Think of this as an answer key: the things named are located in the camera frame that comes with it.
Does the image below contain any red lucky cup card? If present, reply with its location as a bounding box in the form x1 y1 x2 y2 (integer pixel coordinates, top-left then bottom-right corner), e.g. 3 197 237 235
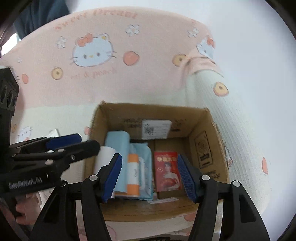
154 151 181 192

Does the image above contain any white spiral notepad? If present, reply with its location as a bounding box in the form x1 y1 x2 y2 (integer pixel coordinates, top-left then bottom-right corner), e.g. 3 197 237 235
46 128 60 138

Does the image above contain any person's left hand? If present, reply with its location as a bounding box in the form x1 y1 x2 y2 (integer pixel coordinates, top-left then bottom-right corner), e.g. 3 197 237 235
16 192 42 225

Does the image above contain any light blue tissue pack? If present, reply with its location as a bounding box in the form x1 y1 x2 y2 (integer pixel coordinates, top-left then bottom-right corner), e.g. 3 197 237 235
105 131 130 193

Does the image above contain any pink Hello Kitty blanket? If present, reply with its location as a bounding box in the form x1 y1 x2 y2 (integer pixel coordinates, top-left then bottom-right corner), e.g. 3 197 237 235
1 7 270 240

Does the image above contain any orange white tissue pack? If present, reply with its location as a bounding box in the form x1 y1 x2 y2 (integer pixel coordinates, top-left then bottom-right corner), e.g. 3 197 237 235
126 154 139 197

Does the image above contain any blue wet wipes pack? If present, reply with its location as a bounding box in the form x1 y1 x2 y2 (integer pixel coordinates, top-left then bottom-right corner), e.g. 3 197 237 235
129 143 153 200

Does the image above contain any white shipping label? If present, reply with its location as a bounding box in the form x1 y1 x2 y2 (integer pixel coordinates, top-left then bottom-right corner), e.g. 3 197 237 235
142 120 172 140

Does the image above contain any black camera box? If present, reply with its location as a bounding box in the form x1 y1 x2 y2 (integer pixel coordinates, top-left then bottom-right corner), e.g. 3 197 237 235
0 66 20 149

